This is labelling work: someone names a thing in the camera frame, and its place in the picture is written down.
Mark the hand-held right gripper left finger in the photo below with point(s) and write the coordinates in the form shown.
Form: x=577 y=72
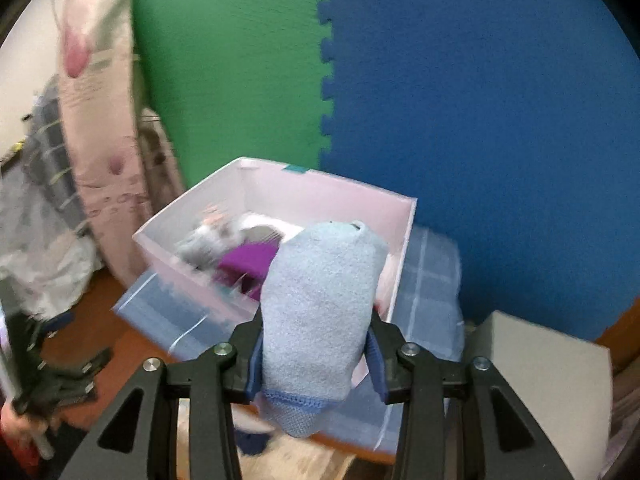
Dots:
x=255 y=360

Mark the grey sock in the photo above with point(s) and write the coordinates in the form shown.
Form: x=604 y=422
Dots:
x=200 y=247

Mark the light blue sock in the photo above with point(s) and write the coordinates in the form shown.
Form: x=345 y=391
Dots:
x=320 y=310

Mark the green foam mat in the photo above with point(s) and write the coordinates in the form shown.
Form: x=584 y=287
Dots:
x=225 y=60

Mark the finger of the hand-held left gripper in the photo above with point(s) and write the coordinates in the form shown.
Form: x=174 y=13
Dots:
x=80 y=365
x=75 y=391

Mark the blue towel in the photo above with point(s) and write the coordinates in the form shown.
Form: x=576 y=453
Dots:
x=430 y=285

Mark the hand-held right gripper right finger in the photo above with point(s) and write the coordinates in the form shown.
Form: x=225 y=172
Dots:
x=376 y=365

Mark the purple bra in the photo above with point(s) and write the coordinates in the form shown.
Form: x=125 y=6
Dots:
x=245 y=260

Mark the grey plaid cloth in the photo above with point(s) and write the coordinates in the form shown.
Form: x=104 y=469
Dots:
x=50 y=160

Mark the large white cloth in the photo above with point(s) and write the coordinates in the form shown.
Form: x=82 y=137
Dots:
x=270 y=227

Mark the white patterned sheet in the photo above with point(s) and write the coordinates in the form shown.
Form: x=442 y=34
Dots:
x=40 y=260

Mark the blue foam mat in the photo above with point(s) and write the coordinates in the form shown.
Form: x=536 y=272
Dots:
x=475 y=110

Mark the person's left hand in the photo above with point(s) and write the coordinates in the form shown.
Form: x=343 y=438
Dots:
x=20 y=422

